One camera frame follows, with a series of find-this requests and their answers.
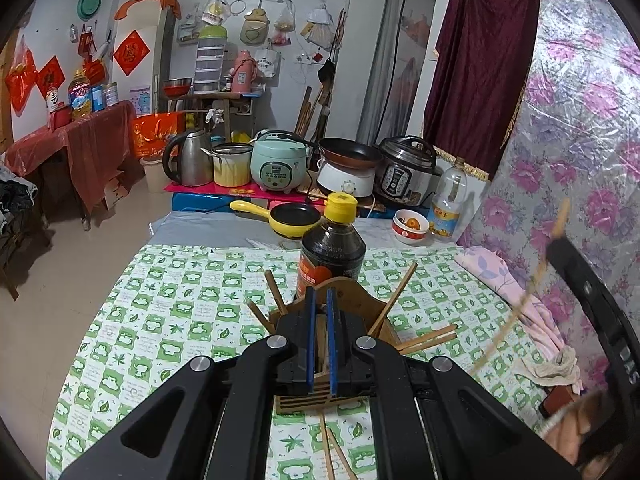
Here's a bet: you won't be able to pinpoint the table with red cloth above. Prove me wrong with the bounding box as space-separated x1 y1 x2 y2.
2 100 137 216

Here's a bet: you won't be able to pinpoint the beige hanging pouch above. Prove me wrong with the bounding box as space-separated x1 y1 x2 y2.
240 0 271 46

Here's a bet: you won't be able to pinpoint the white electric cooker base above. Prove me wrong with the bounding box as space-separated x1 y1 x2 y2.
316 157 377 198

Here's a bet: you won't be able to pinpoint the white refrigerator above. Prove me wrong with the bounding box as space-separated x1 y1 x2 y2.
112 0 176 113

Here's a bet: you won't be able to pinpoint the grey tiered steamer green lid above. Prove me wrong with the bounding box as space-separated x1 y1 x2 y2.
194 25 228 93

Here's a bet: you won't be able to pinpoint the cardboard box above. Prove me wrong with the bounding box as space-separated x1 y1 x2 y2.
102 175 126 208

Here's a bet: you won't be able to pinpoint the dark red flat object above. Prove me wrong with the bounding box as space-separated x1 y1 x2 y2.
539 387 576 417

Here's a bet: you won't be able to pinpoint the pink floral cloth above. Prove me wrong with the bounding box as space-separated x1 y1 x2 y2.
454 245 583 396

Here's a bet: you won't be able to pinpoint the blue board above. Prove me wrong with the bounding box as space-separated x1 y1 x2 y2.
170 192 311 213

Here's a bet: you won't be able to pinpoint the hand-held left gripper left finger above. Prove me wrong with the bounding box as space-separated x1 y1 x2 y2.
60 287 318 480

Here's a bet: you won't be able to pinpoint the orange red cloth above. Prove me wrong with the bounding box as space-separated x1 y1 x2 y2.
114 0 182 22

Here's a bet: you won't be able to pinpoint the crumpled red paper poster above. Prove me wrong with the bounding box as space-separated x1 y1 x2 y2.
5 50 38 113

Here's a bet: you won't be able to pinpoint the yellow enamel pot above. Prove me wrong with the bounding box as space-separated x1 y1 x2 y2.
201 142 253 187

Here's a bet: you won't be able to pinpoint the dark soy sauce bottle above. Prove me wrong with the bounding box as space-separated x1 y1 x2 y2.
296 192 367 301

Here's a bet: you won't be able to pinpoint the cooking oil bottle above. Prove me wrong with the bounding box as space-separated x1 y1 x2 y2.
67 69 95 121

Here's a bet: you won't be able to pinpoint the white printed bag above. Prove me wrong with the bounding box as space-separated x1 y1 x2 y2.
255 47 281 78

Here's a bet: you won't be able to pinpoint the leaning wooden sticks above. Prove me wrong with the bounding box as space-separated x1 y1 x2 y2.
295 85 333 143

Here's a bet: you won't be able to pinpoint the white bucket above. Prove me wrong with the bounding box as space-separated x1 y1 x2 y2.
140 155 168 193

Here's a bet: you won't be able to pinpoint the pile of wooden chopsticks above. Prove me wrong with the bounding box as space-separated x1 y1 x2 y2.
320 412 358 480

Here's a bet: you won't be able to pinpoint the beige rag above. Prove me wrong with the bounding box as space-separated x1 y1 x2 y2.
520 345 581 391

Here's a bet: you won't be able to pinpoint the red diamond paper poster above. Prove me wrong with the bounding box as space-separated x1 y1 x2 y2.
112 30 151 77
37 56 66 92

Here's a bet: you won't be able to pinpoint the floral patterned sheet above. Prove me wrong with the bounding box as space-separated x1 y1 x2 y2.
457 0 640 411

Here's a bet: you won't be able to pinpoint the pink thermos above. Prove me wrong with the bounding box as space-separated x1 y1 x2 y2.
235 50 258 93

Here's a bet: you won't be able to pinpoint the steel pressure cooker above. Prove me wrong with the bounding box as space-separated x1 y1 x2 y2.
375 135 443 206

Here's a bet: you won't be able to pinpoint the grey curtain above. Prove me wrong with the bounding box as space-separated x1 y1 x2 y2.
367 0 443 151

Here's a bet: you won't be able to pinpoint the hanging bag with yellow contents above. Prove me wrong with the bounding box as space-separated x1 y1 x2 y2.
200 0 228 26

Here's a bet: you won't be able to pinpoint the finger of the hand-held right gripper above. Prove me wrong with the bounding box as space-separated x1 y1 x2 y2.
546 236 608 321

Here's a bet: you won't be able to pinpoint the wooden chopstick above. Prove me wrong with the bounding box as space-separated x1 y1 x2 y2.
367 261 418 336
470 197 571 375
264 270 289 313
247 301 276 335
397 324 458 352
400 332 458 356

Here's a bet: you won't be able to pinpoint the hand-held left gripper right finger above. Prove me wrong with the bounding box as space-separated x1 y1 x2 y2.
326 287 582 480

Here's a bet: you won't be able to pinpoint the small yellow frying pan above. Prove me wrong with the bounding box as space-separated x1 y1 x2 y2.
229 200 322 238

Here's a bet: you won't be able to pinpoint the person's right hand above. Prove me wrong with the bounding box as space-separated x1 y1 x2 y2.
547 392 618 480

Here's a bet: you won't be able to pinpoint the clear hanging plastic bag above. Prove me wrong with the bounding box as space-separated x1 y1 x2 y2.
272 0 296 46

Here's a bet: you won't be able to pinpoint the pink mat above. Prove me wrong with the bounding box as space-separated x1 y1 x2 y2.
164 180 321 203

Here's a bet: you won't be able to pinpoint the light green rice cooker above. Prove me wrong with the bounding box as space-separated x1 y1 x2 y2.
250 129 308 193

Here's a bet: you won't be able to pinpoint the red and white bowl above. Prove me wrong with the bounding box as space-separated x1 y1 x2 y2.
391 208 431 245

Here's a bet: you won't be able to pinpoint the green checked tablecloth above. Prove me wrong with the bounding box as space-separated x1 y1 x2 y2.
45 244 581 480

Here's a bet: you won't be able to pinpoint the clear bottle yellow label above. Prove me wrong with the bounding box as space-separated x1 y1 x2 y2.
427 156 468 243

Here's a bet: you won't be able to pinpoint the steel electric kettle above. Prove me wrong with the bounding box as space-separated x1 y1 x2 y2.
162 128 215 187

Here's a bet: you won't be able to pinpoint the red and gold gift box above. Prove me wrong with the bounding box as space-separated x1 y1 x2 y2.
132 112 191 158

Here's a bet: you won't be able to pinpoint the wooden chopstick holder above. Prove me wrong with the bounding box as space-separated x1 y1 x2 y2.
269 276 401 416

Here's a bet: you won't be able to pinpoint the pile of dark clothes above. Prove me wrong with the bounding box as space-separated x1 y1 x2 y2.
0 162 38 238

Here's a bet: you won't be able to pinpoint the dark frying pan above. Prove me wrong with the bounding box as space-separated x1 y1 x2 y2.
300 137 383 170

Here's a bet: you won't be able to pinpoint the wooden stand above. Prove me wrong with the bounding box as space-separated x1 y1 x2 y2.
170 91 266 143

